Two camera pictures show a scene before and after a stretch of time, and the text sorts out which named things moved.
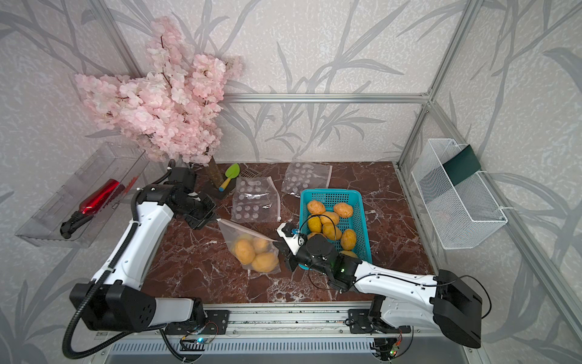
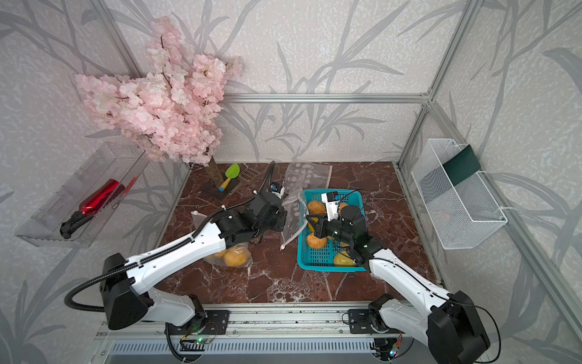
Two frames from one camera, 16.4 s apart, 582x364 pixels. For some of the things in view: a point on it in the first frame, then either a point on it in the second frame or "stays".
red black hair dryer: [93, 202] stays
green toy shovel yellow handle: [231, 172] stays
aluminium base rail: [326, 321] stays
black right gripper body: [303, 260] to [333, 230]
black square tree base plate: [211, 189] stays
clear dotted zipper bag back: [305, 176] stays
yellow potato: [264, 262] to [236, 256]
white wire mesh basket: [465, 213] stays
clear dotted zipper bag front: [253, 252] to [238, 255]
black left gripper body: [197, 211] to [276, 222]
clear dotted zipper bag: [255, 199] to [297, 217]
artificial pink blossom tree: [173, 107] stays
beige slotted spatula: [248, 173] stays
